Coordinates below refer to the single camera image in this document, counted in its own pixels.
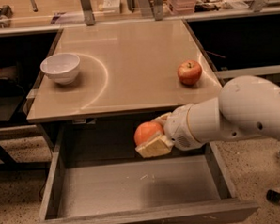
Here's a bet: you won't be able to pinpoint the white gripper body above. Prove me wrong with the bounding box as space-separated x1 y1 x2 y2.
163 104 203 152

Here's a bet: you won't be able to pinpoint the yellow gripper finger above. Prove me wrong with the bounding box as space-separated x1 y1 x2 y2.
152 112 171 126
135 132 174 159

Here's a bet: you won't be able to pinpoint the orange fruit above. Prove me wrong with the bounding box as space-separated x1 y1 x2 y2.
133 121 163 146

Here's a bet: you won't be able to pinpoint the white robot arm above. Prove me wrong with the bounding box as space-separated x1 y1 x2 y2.
133 76 280 158

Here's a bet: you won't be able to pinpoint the grey cabinet with beige top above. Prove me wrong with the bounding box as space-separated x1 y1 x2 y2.
27 20 222 124

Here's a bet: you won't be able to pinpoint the open grey wooden drawer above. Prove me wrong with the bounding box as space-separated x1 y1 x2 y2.
35 122 257 224

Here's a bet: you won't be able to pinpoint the red apple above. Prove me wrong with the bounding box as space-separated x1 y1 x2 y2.
177 59 203 86

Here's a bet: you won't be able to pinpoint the white ceramic bowl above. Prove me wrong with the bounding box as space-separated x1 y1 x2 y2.
39 53 81 85

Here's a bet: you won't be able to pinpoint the pink stacked trays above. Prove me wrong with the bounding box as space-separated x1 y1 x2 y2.
167 0 196 15

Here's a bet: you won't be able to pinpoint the black chair caster lower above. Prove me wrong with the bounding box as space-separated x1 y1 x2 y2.
266 190 280 204

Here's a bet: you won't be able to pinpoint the white box on shelf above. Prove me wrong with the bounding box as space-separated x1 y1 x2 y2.
102 0 121 14

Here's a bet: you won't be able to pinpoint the black side table left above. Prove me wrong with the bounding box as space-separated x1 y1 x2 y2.
0 66 50 171

